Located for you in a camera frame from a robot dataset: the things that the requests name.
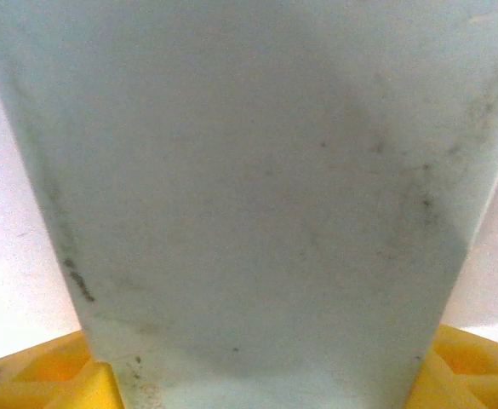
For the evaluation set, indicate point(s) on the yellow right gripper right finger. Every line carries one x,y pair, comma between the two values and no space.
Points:
474,375

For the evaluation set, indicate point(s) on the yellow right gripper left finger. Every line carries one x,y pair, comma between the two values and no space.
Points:
40,379

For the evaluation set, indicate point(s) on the light blue pencil case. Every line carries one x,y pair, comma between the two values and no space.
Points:
248,170

